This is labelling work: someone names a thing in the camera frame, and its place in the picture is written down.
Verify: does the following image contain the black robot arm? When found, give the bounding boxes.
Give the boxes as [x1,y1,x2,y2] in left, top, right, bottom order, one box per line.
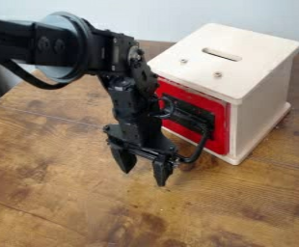
[0,13,176,186]

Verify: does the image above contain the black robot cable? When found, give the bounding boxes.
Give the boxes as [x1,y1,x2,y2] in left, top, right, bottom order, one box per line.
[149,96,176,120]

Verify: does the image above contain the light wooden box cabinet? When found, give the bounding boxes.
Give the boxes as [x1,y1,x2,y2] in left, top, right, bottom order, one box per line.
[148,23,299,165]

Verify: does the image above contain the red drawer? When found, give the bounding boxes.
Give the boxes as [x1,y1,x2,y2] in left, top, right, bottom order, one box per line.
[156,77,230,154]

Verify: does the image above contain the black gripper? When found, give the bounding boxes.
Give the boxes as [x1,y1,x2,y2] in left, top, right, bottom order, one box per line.
[97,71,176,187]

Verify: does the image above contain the black drawer handle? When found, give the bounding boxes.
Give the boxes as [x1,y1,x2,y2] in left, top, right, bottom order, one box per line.
[161,94,214,164]

